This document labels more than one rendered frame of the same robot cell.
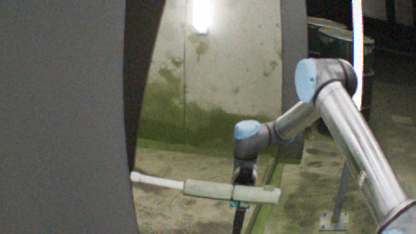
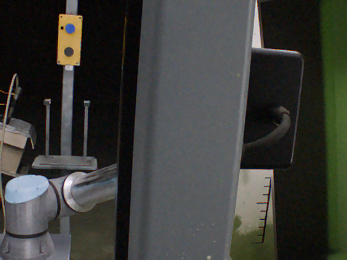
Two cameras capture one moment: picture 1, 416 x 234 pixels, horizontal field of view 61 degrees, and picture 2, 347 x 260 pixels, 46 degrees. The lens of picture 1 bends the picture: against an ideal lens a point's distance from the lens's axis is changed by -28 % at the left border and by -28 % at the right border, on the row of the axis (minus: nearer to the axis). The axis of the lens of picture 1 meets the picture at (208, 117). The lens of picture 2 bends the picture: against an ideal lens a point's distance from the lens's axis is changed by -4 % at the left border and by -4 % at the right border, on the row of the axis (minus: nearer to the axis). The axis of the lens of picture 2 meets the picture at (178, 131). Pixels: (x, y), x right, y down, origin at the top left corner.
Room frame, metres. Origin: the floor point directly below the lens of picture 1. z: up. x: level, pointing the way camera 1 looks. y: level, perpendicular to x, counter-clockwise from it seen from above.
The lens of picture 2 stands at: (2.20, -0.86, 1.38)
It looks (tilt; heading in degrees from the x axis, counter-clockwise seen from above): 10 degrees down; 152
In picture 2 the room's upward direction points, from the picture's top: 4 degrees clockwise
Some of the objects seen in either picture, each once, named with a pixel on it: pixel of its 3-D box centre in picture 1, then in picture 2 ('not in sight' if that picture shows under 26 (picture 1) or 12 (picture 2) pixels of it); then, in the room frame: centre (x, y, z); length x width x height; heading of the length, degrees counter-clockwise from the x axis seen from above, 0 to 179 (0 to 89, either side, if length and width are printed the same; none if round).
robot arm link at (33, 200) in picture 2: not in sight; (29, 202); (0.72, -0.66, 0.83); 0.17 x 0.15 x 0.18; 112
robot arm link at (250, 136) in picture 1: (249, 139); not in sight; (1.59, -0.15, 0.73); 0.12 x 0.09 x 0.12; 112
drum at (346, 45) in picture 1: (347, 83); not in sight; (3.48, -1.20, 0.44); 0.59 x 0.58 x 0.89; 0
